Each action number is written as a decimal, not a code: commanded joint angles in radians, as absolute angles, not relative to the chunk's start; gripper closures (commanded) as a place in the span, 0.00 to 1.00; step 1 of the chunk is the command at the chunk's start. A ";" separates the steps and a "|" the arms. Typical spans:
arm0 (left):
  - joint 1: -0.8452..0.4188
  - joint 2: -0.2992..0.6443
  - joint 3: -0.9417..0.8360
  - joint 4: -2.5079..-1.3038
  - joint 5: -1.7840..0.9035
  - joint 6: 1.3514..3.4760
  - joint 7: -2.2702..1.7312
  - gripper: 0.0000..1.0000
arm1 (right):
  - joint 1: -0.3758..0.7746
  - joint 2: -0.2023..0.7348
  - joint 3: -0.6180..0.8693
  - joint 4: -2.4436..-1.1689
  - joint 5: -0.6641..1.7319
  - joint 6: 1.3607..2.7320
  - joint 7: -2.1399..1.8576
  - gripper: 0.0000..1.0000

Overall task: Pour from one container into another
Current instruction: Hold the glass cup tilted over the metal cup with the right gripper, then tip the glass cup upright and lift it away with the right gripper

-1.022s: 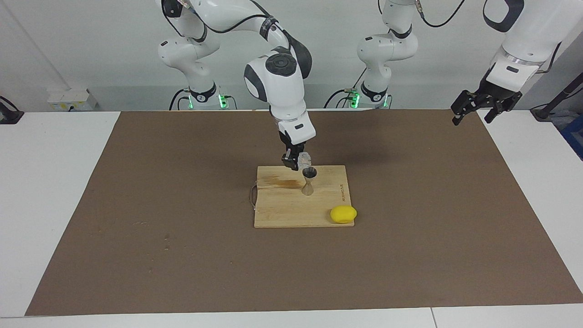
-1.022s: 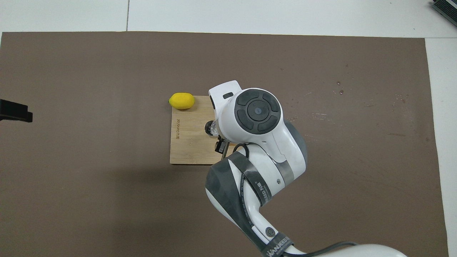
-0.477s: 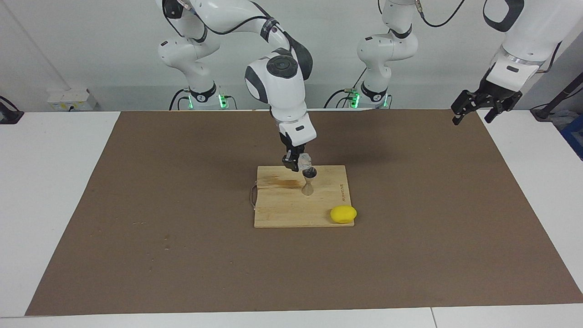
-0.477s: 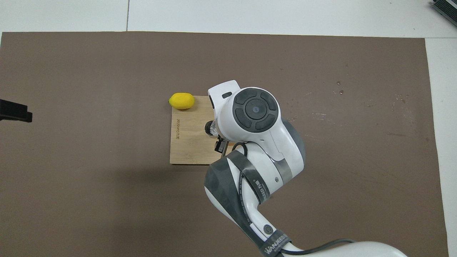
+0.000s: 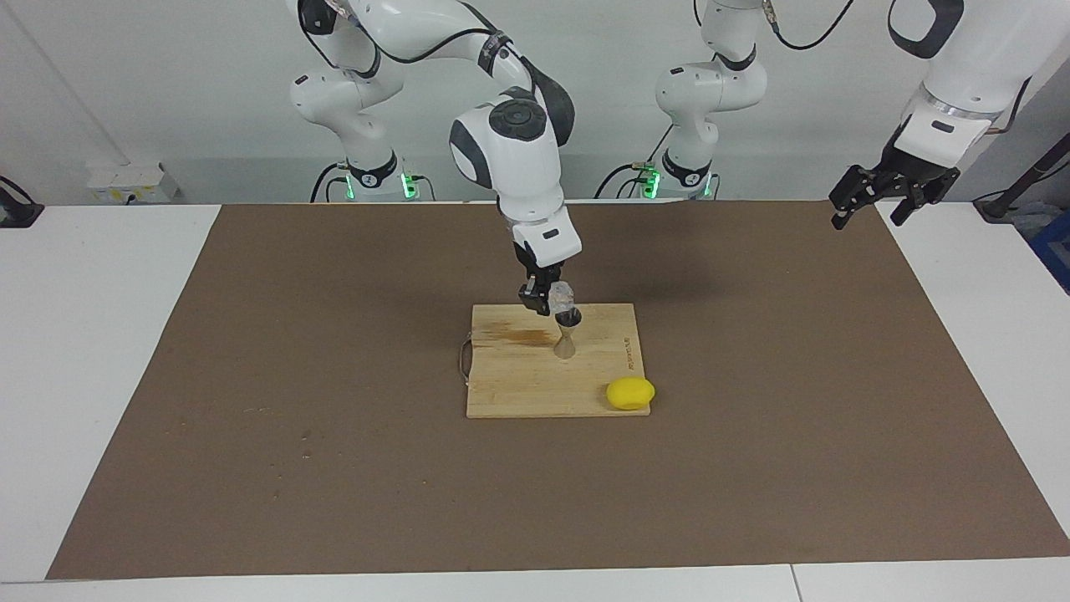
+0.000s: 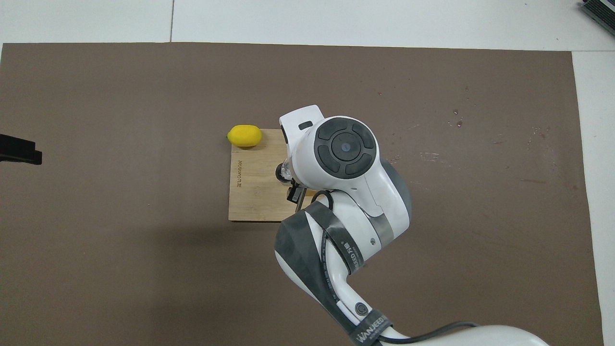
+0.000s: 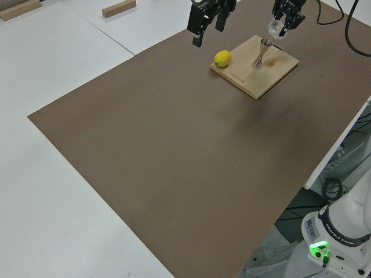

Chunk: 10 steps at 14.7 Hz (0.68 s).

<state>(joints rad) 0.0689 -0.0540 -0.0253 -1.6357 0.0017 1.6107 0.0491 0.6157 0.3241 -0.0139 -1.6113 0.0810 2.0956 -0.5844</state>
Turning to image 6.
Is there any brown table mat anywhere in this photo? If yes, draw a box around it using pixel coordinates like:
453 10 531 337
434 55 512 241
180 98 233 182
0 42 605 346

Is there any yellow lemon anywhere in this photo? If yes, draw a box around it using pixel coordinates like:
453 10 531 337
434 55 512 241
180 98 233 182
227 124 263 148

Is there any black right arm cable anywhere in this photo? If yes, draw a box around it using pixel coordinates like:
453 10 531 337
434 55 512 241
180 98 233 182
295 189 481 346

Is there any grey ribbed device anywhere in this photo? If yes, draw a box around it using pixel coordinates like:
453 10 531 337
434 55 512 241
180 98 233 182
578 0 615 35

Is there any wooden cutting board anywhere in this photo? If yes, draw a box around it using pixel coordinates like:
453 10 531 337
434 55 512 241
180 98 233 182
228 129 318 223

